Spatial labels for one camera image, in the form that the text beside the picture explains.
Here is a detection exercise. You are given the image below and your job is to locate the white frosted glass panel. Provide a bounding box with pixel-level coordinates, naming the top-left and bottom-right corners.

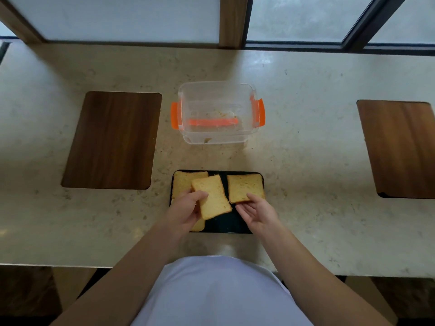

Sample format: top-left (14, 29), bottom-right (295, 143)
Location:
top-left (5, 0), bottom-right (222, 44)

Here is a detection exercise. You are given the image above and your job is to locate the black window frame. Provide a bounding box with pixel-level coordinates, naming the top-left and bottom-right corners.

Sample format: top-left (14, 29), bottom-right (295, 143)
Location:
top-left (242, 0), bottom-right (435, 57)
top-left (0, 36), bottom-right (18, 65)

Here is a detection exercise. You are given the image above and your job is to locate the black rectangular tray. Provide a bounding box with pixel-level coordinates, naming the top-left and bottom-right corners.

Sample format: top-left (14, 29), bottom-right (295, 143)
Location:
top-left (169, 170), bottom-right (265, 235)

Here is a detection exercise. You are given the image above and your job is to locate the clear container with orange clips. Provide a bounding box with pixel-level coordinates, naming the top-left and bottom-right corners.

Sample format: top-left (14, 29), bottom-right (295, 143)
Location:
top-left (170, 80), bottom-right (266, 145)

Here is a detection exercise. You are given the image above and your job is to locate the white shirt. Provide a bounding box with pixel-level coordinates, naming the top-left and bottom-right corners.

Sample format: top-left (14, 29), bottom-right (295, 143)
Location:
top-left (130, 255), bottom-right (313, 326)

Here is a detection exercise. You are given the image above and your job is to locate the brown wooden placemat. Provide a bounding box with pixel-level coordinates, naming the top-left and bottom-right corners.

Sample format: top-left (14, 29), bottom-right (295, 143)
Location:
top-left (356, 99), bottom-right (435, 200)
top-left (61, 91), bottom-right (163, 191)

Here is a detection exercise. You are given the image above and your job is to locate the person's right forearm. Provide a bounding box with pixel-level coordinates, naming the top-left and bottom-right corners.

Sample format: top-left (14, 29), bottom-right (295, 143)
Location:
top-left (260, 220), bottom-right (393, 326)

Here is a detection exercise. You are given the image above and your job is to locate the person's left forearm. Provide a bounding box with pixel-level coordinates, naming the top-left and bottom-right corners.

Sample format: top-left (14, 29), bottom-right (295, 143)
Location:
top-left (51, 220), bottom-right (184, 326)

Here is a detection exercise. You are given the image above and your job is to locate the person's right hand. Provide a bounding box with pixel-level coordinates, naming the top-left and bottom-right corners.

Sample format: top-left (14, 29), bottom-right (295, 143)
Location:
top-left (235, 192), bottom-right (283, 236)

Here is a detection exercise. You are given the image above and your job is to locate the person's left hand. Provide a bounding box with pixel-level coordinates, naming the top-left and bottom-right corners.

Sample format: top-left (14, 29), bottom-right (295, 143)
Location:
top-left (165, 189), bottom-right (209, 235)

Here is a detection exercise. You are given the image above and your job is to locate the wooden window post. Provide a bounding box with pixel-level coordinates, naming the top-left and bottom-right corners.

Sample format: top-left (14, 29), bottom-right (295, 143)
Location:
top-left (218, 0), bottom-right (249, 49)
top-left (0, 0), bottom-right (47, 44)

